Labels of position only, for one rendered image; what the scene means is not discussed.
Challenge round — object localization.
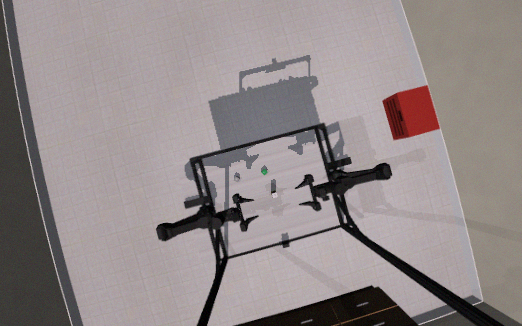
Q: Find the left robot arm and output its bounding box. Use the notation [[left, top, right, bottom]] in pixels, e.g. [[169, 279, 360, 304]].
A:
[[156, 204, 240, 241]]

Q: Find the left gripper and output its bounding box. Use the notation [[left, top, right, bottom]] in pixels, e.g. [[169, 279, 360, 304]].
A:
[[225, 193, 259, 232]]

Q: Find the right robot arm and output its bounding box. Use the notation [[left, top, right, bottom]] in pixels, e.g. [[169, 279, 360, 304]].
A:
[[315, 163, 392, 201]]

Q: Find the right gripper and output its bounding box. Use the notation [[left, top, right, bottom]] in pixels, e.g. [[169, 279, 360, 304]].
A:
[[295, 174, 328, 211]]

